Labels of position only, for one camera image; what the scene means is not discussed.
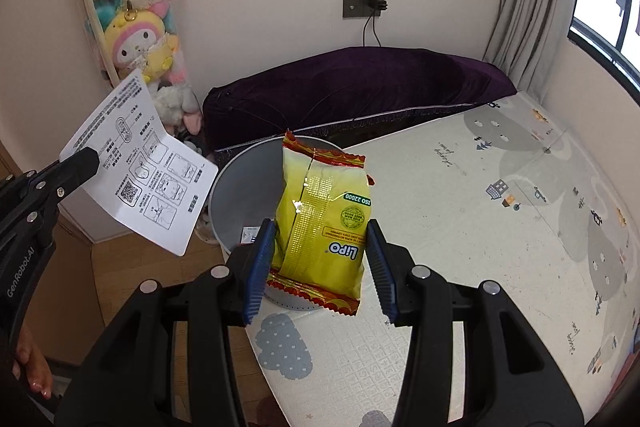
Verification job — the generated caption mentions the purple velvet cushion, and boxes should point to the purple velvet cushion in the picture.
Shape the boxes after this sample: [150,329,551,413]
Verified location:
[201,47,518,152]

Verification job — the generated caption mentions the person's left hand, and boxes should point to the person's left hand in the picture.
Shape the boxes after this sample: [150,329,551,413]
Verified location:
[12,341,53,400]

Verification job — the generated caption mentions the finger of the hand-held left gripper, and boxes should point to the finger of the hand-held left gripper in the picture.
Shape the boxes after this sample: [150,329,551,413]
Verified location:
[0,147,101,233]

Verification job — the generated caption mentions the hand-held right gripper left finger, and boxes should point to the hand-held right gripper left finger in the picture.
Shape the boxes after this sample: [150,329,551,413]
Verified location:
[54,219,277,427]

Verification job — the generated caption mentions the yellow snack packet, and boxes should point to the yellow snack packet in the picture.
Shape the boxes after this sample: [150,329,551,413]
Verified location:
[266,129,376,318]

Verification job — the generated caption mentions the hanging bag of plush toys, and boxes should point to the hanging bag of plush toys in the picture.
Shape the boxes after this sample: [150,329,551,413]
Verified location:
[67,0,203,148]

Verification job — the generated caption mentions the grey round waste bin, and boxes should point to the grey round waste bin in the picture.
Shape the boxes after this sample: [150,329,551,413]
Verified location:
[209,136,373,314]

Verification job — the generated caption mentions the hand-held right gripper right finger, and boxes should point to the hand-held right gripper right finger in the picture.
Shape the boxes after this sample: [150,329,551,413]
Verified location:
[366,219,586,427]

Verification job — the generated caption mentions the dark wall socket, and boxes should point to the dark wall socket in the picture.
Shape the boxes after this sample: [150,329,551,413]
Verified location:
[342,0,390,20]

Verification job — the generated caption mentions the black power cable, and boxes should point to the black power cable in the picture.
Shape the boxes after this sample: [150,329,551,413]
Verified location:
[362,13,382,48]

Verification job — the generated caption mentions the white printed leaflet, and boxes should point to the white printed leaflet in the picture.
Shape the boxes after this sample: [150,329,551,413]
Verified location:
[59,67,219,257]

